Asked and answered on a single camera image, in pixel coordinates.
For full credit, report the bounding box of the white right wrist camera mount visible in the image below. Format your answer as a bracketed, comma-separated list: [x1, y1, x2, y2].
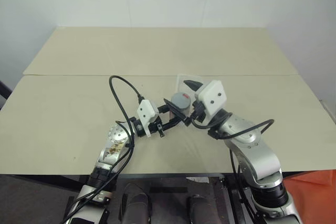
[194, 80, 228, 116]

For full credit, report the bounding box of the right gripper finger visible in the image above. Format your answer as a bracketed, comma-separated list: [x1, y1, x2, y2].
[183, 79, 204, 92]
[163, 98, 191, 127]

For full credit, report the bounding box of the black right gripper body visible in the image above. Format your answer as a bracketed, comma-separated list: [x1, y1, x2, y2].
[190, 99, 208, 125]

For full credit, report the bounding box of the grey jar lid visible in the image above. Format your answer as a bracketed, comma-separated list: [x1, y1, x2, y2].
[170, 91, 193, 110]

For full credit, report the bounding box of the clear plastic box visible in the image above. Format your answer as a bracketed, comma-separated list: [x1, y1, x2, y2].
[175, 73, 211, 99]

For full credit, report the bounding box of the black metal table frame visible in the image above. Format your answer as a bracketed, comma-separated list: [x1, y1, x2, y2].
[0, 173, 228, 184]

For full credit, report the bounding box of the clear plastic jar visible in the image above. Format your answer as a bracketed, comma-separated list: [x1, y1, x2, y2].
[172, 103, 192, 117]

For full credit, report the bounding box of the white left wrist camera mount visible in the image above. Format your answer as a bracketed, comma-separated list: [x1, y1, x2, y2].
[135, 99, 159, 138]

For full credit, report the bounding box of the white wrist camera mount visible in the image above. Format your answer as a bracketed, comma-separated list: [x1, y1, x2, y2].
[135, 99, 159, 138]
[194, 80, 228, 116]

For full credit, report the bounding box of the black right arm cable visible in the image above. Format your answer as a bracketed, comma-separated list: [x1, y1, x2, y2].
[190, 111, 276, 141]

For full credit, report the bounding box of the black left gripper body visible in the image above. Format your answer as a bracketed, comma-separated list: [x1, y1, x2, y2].
[150, 113, 165, 138]

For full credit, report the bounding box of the orange fabric object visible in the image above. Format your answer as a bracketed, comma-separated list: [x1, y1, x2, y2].
[281, 169, 336, 224]

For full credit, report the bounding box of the dark rounded shape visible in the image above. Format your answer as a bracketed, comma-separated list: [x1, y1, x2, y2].
[185, 194, 211, 224]
[119, 182, 152, 224]

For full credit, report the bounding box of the black bar object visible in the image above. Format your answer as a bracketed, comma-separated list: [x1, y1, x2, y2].
[0, 80, 13, 111]

